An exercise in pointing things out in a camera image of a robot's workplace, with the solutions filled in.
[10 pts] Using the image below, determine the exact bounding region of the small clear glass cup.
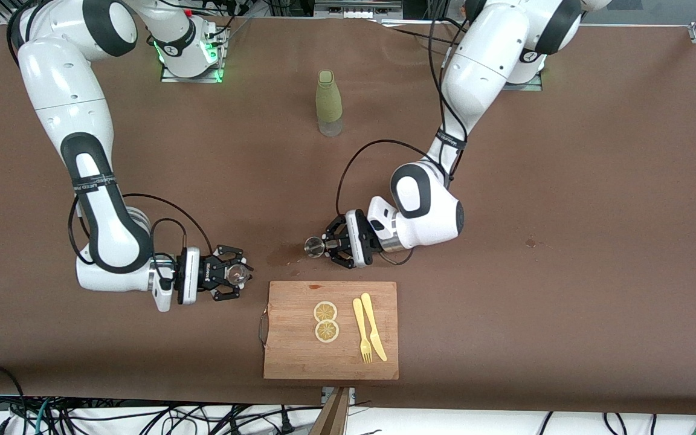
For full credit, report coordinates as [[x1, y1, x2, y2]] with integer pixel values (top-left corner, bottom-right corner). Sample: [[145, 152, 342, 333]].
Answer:
[[227, 261, 254, 286]]

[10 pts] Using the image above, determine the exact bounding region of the yellow plastic fork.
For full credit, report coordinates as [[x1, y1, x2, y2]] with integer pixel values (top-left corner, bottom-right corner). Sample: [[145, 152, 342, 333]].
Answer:
[[352, 298, 373, 364]]

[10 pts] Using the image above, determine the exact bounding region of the yellow plastic knife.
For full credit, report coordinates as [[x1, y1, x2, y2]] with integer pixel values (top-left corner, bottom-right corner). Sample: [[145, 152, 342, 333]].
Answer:
[[361, 292, 388, 363]]

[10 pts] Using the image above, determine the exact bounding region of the wooden cutting board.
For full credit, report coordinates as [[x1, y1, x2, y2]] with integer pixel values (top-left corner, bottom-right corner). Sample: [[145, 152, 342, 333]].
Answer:
[[259, 280, 399, 381]]

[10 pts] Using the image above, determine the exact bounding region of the green sleeved glass bottle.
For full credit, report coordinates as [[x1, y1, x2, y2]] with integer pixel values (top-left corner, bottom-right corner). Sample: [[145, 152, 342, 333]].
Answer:
[[315, 70, 344, 137]]

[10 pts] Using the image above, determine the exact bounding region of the brown table cover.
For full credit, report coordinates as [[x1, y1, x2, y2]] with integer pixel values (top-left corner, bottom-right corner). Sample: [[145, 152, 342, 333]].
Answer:
[[0, 11, 696, 416]]

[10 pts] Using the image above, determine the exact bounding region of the grey power strip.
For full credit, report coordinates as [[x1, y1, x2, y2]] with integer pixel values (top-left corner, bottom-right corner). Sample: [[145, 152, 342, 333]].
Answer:
[[314, 0, 404, 19]]

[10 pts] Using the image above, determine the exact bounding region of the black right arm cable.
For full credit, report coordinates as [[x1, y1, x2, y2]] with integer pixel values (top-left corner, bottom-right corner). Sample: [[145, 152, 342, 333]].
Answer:
[[68, 193, 213, 266]]

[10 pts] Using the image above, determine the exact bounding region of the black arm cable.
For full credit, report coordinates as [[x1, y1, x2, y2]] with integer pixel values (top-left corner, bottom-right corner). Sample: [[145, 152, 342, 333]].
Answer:
[[68, 193, 213, 266], [335, 0, 475, 266]]

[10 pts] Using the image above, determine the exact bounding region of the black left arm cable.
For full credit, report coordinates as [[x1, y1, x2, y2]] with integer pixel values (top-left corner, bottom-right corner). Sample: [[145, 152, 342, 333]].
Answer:
[[335, 0, 475, 266]]

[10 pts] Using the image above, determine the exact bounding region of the wooden camera stand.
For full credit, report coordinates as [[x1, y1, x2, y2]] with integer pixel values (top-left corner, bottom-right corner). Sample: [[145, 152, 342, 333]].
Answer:
[[309, 387, 356, 435]]

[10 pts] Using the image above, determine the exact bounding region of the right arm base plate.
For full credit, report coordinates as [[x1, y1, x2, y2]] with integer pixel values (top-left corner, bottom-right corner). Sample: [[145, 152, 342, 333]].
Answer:
[[161, 57, 226, 83]]

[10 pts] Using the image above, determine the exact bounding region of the black base power cable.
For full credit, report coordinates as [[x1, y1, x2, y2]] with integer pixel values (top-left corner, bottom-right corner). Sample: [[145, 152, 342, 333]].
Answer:
[[378, 18, 463, 48]]

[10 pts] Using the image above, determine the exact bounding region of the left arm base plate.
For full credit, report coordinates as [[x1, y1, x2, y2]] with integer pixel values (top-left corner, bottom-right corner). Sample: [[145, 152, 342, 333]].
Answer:
[[502, 69, 543, 92]]

